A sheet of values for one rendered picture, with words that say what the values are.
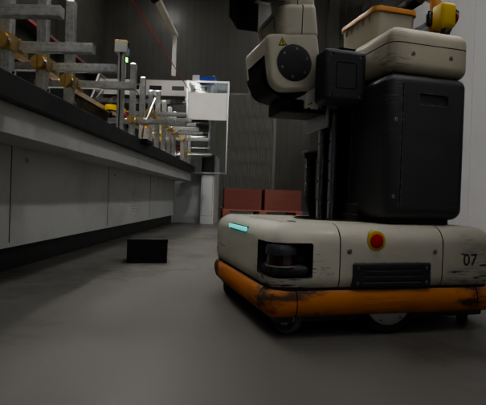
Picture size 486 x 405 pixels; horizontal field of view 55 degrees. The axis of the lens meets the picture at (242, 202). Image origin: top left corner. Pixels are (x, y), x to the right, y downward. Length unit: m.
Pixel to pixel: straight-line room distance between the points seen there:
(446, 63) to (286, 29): 0.45
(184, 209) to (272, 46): 4.70
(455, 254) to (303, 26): 0.76
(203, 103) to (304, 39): 4.52
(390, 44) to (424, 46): 0.10
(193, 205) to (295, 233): 4.84
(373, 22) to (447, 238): 0.68
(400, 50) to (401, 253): 0.54
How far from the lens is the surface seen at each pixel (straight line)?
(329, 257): 1.18
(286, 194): 7.45
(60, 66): 1.97
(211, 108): 5.87
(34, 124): 1.88
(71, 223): 2.76
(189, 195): 5.95
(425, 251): 1.33
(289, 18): 1.43
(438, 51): 1.44
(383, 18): 1.57
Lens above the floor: 0.34
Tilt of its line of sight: 1 degrees down
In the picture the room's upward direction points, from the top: 2 degrees clockwise
